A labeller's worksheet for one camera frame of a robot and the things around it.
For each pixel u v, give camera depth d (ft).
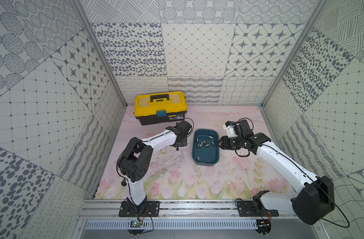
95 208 2.51
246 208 2.42
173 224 2.30
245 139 2.00
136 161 1.61
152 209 2.41
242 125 2.05
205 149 3.22
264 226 2.38
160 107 3.22
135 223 2.35
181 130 2.45
